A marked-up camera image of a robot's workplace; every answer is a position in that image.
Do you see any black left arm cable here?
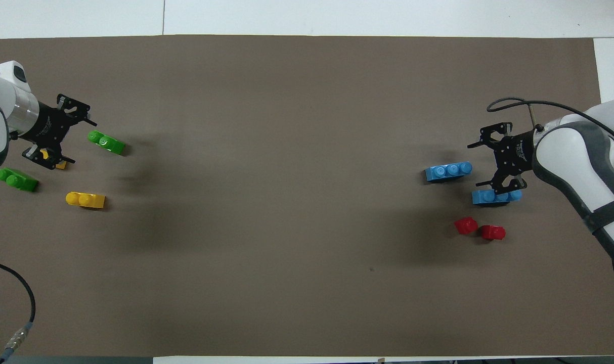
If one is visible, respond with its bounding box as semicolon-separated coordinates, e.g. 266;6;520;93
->
0;258;36;363

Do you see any green two-stud toy brick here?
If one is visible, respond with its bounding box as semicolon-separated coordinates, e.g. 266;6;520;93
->
87;130;126;156
0;167;39;193

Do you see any brown paper table mat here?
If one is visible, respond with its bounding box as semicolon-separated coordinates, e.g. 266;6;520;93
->
0;34;614;357

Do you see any blue three-stud toy brick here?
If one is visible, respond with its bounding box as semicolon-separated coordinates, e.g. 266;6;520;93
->
424;161;473;183
471;187;523;206

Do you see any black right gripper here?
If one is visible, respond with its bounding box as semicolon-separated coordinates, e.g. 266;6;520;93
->
467;121;536;196

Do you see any yellow two-stud toy brick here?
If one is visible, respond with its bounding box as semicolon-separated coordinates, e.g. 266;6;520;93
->
65;191;106;210
39;149;68;170

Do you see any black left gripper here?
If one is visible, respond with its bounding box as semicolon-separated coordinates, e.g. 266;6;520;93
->
21;94;98;170

